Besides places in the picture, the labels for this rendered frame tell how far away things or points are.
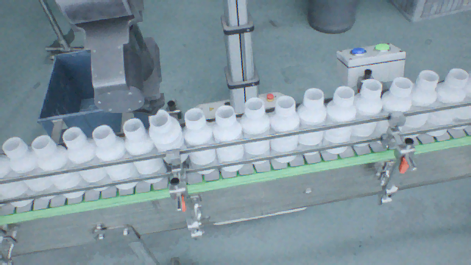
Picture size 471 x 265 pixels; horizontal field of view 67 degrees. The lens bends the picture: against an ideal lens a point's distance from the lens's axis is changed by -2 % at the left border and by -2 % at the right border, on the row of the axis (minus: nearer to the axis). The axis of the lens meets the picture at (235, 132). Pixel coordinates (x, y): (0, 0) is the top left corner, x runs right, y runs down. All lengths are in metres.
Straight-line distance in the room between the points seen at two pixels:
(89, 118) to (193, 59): 1.69
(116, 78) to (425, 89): 0.61
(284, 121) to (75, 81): 0.93
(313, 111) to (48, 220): 0.62
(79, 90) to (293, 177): 0.93
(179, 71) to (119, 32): 2.23
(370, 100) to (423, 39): 2.28
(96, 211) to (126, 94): 0.48
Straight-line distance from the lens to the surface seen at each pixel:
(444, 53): 2.95
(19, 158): 0.81
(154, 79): 0.55
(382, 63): 0.92
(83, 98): 1.51
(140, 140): 0.73
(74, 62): 1.40
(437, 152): 0.95
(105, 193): 0.86
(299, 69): 2.58
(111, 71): 0.42
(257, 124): 0.72
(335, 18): 2.84
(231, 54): 1.38
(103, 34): 0.45
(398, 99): 0.80
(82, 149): 0.77
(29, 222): 0.94
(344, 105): 0.74
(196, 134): 0.72
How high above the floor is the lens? 1.67
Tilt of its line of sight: 50 degrees down
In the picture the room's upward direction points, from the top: 7 degrees counter-clockwise
